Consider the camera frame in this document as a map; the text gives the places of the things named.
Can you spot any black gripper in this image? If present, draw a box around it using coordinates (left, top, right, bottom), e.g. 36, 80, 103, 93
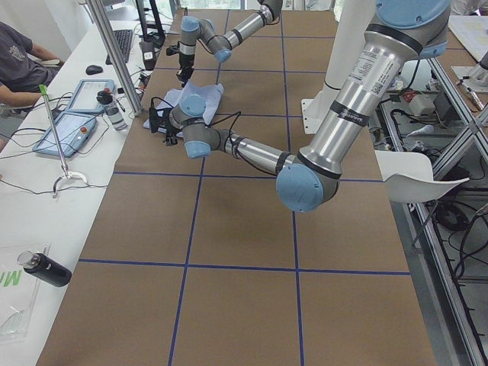
177, 53, 194, 86
159, 110, 180, 146

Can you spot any light blue striped shirt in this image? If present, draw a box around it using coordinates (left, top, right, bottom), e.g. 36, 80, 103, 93
156, 81, 224, 126

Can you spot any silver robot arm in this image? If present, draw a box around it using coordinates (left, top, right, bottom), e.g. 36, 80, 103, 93
149, 1, 451, 212
176, 0, 283, 86

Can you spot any black keyboard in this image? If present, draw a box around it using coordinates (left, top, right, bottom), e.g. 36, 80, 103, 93
113, 29, 133, 63

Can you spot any clear plastic bottle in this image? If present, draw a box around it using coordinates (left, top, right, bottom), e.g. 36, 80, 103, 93
96, 88, 127, 131

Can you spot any black computer mouse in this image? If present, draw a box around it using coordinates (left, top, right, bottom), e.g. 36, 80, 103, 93
85, 65, 104, 75

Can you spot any upper teach pendant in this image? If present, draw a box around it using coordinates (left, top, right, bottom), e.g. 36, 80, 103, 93
65, 79, 115, 115

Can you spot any teach pendant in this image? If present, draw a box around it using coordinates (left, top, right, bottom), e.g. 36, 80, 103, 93
32, 111, 97, 157
65, 79, 115, 115

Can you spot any lower teach pendant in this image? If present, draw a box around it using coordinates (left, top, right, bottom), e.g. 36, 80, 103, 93
32, 111, 97, 157

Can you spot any green tipped metal stand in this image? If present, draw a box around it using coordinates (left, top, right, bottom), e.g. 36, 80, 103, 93
39, 85, 88, 198

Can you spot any seated person grey shirt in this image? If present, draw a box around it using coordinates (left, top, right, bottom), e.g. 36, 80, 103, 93
1, 23, 64, 107

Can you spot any black drinking bottle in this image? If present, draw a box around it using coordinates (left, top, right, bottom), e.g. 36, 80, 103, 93
17, 251, 72, 287

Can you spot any white plastic chair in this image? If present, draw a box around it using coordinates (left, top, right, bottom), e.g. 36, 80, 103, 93
375, 150, 469, 204

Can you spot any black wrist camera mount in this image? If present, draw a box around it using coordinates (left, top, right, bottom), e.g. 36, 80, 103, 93
165, 45, 180, 56
149, 97, 173, 133

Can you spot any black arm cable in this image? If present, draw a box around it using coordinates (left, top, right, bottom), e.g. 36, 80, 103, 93
150, 96, 275, 172

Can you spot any aluminium frame post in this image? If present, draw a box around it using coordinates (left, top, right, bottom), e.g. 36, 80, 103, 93
86, 0, 143, 117

